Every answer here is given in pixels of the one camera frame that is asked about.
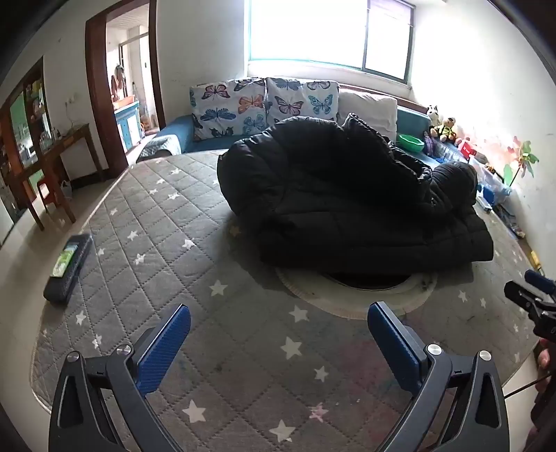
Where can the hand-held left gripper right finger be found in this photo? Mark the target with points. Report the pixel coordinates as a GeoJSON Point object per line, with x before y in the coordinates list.
{"type": "Point", "coordinates": [393, 347]}

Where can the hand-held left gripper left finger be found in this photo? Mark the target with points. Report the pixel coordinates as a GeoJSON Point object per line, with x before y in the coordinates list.
{"type": "Point", "coordinates": [167, 347]}

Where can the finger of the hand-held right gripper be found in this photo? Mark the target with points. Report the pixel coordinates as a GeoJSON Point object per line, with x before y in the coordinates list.
{"type": "Point", "coordinates": [525, 295]}
{"type": "Point", "coordinates": [541, 281]}

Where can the black puffer jacket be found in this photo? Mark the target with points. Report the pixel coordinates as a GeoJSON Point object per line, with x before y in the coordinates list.
{"type": "Point", "coordinates": [330, 195]}

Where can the person's right forearm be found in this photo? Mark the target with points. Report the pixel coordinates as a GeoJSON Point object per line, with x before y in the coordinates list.
{"type": "Point", "coordinates": [543, 413]}

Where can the person's right hand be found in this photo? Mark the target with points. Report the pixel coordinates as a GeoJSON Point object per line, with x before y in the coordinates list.
{"type": "Point", "coordinates": [546, 357]}

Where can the grey star quilted mattress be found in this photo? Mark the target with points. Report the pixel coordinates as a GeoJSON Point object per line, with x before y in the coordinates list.
{"type": "Point", "coordinates": [173, 260]}

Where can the clear plastic storage bin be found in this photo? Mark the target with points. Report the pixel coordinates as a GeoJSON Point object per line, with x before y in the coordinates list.
{"type": "Point", "coordinates": [491, 180]}

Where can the black textured case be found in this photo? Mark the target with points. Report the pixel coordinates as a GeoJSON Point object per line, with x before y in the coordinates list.
{"type": "Point", "coordinates": [69, 287]}

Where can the artificial flower plant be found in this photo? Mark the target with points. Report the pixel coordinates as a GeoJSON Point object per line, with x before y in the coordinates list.
{"type": "Point", "coordinates": [523, 158]}

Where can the red box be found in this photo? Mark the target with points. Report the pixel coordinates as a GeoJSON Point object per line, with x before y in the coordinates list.
{"type": "Point", "coordinates": [469, 149]}

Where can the purple toy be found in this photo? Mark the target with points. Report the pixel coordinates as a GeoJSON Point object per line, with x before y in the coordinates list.
{"type": "Point", "coordinates": [428, 145]}

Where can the plush bear in yellow vest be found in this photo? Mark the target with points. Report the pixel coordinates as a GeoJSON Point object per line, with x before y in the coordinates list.
{"type": "Point", "coordinates": [445, 128]}

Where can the green plastic basin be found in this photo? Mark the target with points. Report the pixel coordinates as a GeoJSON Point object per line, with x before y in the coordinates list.
{"type": "Point", "coordinates": [410, 142]}

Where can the red stool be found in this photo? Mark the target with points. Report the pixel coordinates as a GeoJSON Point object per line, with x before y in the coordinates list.
{"type": "Point", "coordinates": [47, 195]}

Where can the black and white plush toy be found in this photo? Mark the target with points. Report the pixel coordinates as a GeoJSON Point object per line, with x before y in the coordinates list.
{"type": "Point", "coordinates": [433, 114]}

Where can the patterned armrest cover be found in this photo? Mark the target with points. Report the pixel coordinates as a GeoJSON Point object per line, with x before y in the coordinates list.
{"type": "Point", "coordinates": [158, 147]}

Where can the blue sofa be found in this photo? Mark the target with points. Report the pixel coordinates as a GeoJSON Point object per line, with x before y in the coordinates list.
{"type": "Point", "coordinates": [180, 128]}

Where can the blue cabinet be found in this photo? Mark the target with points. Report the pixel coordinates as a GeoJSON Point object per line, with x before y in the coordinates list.
{"type": "Point", "coordinates": [127, 124]}

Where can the brown wooden desk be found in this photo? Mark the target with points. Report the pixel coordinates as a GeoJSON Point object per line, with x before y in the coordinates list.
{"type": "Point", "coordinates": [74, 139]}

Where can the white pillow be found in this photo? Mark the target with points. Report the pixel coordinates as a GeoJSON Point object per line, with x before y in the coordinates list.
{"type": "Point", "coordinates": [369, 108]}

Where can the butterfly print pillow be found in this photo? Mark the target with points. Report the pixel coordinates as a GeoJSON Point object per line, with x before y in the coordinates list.
{"type": "Point", "coordinates": [299, 100]}
{"type": "Point", "coordinates": [226, 108]}

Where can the wooden glass display cabinet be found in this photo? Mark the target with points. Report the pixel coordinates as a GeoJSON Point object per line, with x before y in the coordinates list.
{"type": "Point", "coordinates": [26, 130]}

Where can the window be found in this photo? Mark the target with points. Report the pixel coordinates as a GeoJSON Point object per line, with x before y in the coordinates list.
{"type": "Point", "coordinates": [312, 30]}

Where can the brown wooden door frame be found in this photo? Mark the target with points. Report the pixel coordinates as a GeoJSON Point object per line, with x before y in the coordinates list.
{"type": "Point", "coordinates": [97, 95]}

